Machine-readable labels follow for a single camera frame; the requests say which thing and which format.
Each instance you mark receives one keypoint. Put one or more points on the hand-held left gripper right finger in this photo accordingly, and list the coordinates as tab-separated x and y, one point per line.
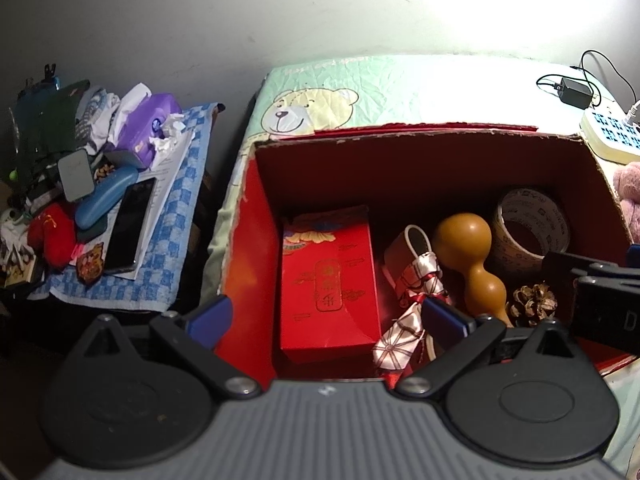
447	322

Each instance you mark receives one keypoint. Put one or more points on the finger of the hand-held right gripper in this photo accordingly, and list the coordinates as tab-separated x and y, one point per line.
590	267

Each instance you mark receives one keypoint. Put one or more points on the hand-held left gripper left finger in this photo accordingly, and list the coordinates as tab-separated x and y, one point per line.
207	320

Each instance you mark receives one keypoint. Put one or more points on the printed packing tape roll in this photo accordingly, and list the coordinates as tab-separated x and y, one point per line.
550	215

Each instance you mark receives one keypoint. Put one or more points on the brown pine cone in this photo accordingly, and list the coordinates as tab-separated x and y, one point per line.
532	302

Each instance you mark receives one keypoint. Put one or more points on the brown mini bag with scarf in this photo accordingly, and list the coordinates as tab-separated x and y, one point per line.
400	255

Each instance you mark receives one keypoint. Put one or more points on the orange wooden gourd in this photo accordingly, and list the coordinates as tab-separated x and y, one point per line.
462	240

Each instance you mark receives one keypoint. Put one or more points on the red gift box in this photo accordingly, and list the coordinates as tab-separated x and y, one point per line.
325	270

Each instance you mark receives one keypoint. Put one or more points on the red cardboard box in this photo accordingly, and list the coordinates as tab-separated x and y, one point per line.
400	175

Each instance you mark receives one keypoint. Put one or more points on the light pink plush toy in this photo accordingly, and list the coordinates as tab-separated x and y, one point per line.
634	220

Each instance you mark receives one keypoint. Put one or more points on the blue checkered cloth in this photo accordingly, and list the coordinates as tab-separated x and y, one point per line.
170	240

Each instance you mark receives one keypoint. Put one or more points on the mauve teddy bear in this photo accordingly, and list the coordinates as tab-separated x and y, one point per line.
630	177

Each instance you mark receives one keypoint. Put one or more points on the white power strip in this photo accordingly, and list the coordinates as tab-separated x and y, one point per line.
600	145

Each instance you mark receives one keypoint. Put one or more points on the black smartphone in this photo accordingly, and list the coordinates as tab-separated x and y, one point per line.
129	225

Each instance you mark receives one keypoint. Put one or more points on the embroidered badge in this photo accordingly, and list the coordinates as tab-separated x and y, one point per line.
91	264

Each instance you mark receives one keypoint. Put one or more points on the white paper sheet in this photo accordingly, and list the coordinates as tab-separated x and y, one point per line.
167	180

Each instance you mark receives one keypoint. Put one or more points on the blue glasses case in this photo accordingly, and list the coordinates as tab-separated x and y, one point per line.
107	195

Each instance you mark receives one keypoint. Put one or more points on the red plush toy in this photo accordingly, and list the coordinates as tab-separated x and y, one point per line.
52	235

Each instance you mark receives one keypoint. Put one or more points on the black power adapter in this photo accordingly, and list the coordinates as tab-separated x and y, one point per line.
575	91

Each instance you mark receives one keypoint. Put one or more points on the crumpled white tissue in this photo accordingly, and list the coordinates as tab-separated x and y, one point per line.
170	140

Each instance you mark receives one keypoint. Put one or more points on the grey small box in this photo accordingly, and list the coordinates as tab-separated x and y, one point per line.
75	177

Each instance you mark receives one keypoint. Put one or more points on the purple tissue pack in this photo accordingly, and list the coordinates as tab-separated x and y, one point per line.
145	130

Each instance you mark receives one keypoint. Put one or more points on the striped cloth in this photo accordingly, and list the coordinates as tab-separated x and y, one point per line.
95	120

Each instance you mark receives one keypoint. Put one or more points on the dark green bag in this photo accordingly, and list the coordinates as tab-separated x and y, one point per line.
45	125

